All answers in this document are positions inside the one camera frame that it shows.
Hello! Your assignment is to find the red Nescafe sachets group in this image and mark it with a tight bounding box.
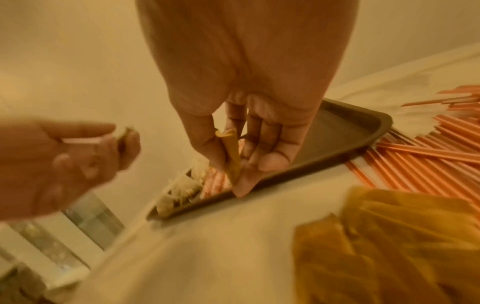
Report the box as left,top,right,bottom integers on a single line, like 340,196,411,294
198,139,249,200

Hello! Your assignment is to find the person's right hand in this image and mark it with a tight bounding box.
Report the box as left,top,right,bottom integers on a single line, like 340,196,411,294
134,0,361,198

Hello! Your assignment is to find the dark brown tray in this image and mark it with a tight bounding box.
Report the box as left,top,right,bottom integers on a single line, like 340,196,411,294
146,98,394,221

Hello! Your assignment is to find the person's left hand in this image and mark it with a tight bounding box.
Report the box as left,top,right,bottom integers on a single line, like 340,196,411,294
0,118,142,224

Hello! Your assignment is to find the pile of orange stick packets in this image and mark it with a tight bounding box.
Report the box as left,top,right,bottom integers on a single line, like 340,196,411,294
344,84,480,209

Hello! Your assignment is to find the pile of yellow sachets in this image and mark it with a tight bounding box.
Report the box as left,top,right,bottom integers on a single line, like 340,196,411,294
292,185,480,304

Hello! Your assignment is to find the neat cluster of tea bags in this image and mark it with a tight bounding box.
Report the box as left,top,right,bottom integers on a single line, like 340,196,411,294
155,169,206,216

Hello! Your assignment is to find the single yellow sugar packet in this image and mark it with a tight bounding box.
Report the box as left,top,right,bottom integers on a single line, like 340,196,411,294
214,127,244,186

